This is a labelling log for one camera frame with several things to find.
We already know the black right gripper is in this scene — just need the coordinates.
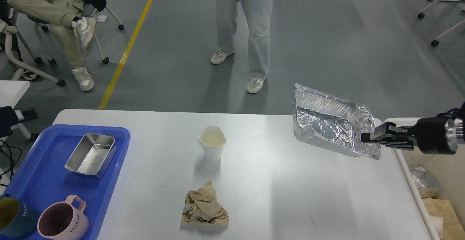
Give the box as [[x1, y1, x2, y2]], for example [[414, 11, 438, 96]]
[[360, 117, 465, 155]]

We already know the aluminium foil tray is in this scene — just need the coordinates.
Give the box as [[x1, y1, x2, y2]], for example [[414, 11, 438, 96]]
[[292, 84, 381, 160]]

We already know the white paper cup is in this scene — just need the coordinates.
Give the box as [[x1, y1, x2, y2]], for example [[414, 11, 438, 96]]
[[199, 125, 226, 161]]

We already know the brown paper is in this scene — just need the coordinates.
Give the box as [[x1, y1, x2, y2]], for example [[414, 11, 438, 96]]
[[423, 197, 465, 240], [181, 180, 230, 226]]

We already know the stainless steel rectangular tin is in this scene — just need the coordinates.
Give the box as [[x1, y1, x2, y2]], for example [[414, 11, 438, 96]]
[[65, 133, 117, 179]]

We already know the pink home mug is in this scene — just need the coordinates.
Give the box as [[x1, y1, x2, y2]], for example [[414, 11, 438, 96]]
[[37, 195, 89, 240]]

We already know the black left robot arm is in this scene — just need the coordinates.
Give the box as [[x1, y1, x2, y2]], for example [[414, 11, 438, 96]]
[[0, 106, 38, 137]]

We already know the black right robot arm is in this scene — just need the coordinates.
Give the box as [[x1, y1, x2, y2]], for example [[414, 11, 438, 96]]
[[361, 104, 465, 155]]

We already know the crumpled foil in bin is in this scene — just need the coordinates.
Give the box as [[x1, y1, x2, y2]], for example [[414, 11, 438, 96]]
[[409, 167, 443, 199]]

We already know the white plastic bin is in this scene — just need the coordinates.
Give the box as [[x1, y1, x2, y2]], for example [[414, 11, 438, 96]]
[[384, 117, 465, 240]]

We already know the brown paper in bin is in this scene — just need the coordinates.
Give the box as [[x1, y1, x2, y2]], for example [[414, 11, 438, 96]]
[[423, 197, 465, 240]]

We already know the white chair base right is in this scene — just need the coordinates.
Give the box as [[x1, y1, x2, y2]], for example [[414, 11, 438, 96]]
[[417, 0, 465, 47]]

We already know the standing person in jeans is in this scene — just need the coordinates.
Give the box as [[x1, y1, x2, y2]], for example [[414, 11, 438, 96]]
[[210, 0, 273, 94]]

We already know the blue plastic tray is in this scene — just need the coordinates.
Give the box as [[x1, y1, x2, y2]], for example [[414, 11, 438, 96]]
[[5, 124, 130, 240]]

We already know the seated person in khaki trousers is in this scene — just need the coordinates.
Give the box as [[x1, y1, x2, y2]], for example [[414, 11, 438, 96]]
[[6, 0, 106, 92]]

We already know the dark blue mug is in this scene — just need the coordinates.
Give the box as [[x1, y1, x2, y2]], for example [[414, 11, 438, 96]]
[[0, 194, 40, 239]]

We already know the white side table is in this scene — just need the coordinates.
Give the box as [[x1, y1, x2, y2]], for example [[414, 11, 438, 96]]
[[0, 80, 39, 141]]

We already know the black cable bundle left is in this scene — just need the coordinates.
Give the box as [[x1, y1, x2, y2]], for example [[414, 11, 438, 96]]
[[0, 139, 22, 188]]

